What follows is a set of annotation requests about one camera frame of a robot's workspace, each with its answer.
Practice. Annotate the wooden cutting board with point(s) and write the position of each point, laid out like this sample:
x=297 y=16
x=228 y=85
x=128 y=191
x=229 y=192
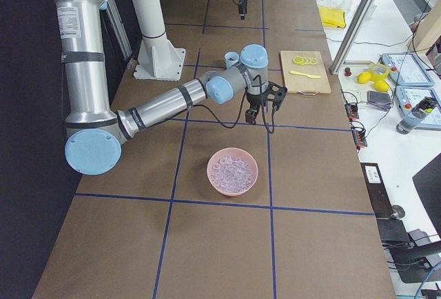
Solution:
x=299 y=84

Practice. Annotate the grey pouch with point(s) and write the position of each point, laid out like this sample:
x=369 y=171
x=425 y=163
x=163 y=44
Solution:
x=381 y=100

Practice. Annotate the yellow cloth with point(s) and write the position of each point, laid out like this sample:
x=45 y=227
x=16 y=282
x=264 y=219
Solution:
x=331 y=17

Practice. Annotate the lemon slice top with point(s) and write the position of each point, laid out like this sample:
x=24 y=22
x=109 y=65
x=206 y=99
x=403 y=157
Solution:
x=313 y=61

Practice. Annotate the clear water bottle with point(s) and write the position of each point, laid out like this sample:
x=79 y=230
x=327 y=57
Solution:
x=417 y=114

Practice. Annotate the pink bowl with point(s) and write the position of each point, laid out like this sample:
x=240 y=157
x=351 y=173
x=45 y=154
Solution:
x=235 y=152

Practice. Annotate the whole yellow lemon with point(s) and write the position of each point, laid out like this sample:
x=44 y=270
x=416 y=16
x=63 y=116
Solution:
x=381 y=86
x=364 y=77

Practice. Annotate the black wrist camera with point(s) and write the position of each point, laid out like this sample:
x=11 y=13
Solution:
x=275 y=94

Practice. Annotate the yellow plastic knife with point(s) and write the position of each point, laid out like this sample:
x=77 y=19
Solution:
x=309 y=76

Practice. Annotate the white plastic bag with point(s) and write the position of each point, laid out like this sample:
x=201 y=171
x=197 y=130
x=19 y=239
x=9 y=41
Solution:
x=344 y=5

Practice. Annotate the pile of clear ice cubes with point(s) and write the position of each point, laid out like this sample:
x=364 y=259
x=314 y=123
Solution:
x=231 y=174

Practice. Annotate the upper blue teach pendant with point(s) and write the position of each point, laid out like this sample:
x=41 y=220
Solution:
x=406 y=69

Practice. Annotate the light blue cup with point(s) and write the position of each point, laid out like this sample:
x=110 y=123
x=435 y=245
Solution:
x=229 y=64

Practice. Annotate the yellow tape roll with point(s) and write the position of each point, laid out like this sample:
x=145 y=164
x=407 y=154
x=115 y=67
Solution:
x=379 y=72

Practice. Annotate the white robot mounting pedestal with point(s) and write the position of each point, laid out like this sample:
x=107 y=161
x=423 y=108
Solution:
x=158 y=59

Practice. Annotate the black monitor stand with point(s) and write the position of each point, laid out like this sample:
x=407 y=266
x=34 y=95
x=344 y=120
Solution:
x=417 y=258

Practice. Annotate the aluminium frame post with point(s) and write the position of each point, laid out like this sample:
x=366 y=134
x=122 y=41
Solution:
x=351 y=34

